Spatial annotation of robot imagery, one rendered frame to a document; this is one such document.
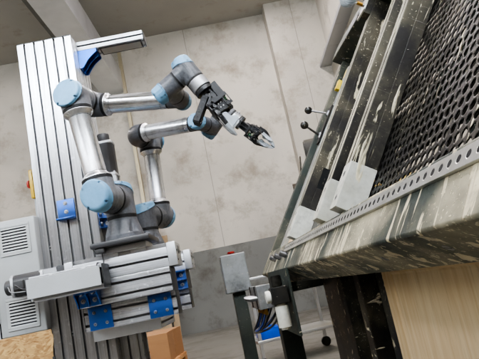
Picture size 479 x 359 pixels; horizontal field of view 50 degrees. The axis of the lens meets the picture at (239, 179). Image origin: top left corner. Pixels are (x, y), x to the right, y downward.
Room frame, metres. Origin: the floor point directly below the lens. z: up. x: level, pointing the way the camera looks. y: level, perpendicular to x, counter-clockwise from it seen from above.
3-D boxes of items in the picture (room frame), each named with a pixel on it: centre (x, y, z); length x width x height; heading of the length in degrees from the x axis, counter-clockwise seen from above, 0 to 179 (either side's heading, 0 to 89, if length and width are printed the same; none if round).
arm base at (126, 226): (2.01, 0.49, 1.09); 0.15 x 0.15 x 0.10
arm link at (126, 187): (2.00, 0.49, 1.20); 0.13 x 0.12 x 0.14; 168
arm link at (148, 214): (2.51, 0.49, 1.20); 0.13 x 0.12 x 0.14; 155
